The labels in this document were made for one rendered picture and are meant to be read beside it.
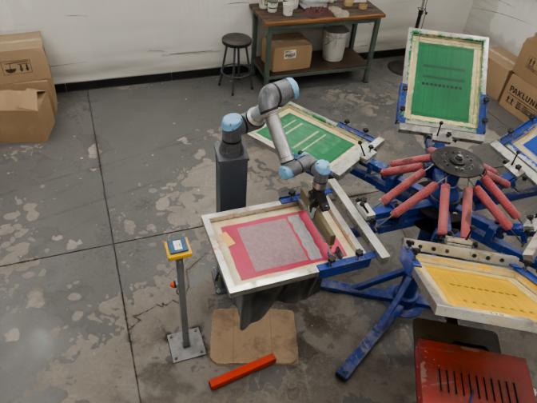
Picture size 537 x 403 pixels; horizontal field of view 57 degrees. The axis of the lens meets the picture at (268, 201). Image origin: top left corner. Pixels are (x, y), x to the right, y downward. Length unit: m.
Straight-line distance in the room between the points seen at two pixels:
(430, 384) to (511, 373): 0.36
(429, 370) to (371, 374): 1.26
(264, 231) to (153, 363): 1.20
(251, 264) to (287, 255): 0.21
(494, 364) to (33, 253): 3.30
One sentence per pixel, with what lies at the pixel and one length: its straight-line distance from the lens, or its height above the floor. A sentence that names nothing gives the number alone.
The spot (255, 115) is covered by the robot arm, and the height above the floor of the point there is 1.46.
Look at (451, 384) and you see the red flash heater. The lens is 2.25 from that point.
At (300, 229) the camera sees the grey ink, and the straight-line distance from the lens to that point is 2.83.
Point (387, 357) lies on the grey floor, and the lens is 3.57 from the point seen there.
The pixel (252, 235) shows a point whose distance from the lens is 2.78.
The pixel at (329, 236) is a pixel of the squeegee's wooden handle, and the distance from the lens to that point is 2.58.
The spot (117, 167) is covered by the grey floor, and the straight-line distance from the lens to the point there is 4.91.
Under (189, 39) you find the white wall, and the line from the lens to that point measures 6.16.
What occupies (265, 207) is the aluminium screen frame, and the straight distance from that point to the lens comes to 2.90.
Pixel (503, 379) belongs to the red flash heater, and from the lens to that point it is 2.36.
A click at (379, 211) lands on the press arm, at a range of 2.93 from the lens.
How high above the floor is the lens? 2.92
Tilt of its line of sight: 41 degrees down
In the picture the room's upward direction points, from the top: 5 degrees clockwise
